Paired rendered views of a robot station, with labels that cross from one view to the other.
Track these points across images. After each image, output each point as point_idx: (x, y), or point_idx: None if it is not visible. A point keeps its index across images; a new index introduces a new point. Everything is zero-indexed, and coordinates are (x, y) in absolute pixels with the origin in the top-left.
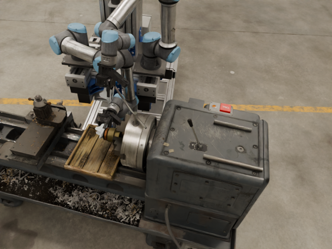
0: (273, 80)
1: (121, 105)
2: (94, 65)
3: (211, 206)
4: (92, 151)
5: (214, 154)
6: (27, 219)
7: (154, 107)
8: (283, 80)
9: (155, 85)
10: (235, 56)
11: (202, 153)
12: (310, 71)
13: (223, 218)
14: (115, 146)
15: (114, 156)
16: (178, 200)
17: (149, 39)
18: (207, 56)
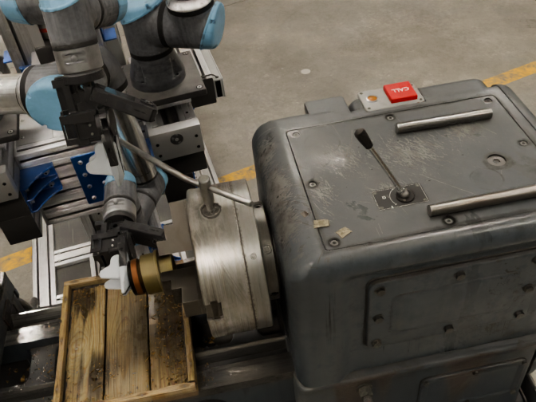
0: (395, 55)
1: (135, 198)
2: (33, 111)
3: (473, 339)
4: (110, 345)
5: (450, 197)
6: None
7: None
8: (414, 49)
9: (195, 119)
10: (295, 38)
11: (421, 206)
12: (453, 14)
13: (506, 356)
14: (178, 295)
15: (172, 331)
16: (388, 364)
17: (141, 9)
18: (238, 60)
